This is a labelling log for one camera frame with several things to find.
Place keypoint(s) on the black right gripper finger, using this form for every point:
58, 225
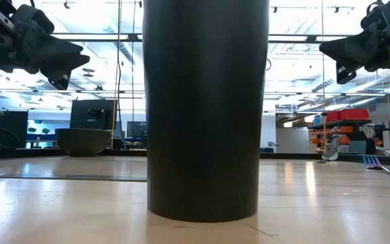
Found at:
345, 72
350, 49

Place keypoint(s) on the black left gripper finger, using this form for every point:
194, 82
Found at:
58, 76
46, 51

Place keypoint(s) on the dark round bowl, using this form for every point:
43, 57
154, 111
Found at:
81, 142

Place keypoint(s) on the iridescent blue fork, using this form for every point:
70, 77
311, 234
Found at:
372, 162

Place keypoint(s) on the tall black cup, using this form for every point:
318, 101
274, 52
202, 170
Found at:
205, 118

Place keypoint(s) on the red storage bin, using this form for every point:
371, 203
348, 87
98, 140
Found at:
354, 114
333, 117

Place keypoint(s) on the large black computer monitor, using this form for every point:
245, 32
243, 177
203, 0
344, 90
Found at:
86, 112

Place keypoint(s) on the black storage shelf rack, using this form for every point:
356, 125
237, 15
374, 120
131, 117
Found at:
340, 122

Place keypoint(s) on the small dark computer monitor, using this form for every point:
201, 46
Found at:
135, 128

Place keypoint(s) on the grey woven placemat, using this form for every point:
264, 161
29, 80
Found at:
63, 177

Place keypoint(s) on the black overhead frame beam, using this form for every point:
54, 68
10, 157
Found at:
134, 37

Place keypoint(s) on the black table edge rail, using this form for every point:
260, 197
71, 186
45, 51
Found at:
283, 156

